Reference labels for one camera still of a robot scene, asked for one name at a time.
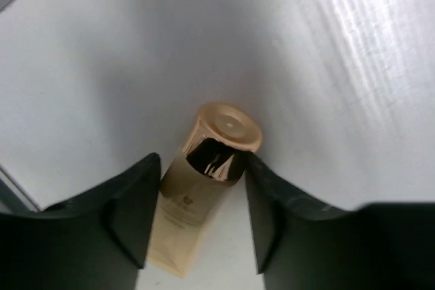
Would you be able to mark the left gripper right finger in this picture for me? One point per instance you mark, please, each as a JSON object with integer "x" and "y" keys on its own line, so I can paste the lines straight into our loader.
{"x": 302, "y": 242}

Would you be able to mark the gold foundation tube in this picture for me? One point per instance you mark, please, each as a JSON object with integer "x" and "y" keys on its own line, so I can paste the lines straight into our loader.
{"x": 212, "y": 159}

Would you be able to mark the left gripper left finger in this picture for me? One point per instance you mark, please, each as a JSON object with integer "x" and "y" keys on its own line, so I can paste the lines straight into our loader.
{"x": 95, "y": 240}

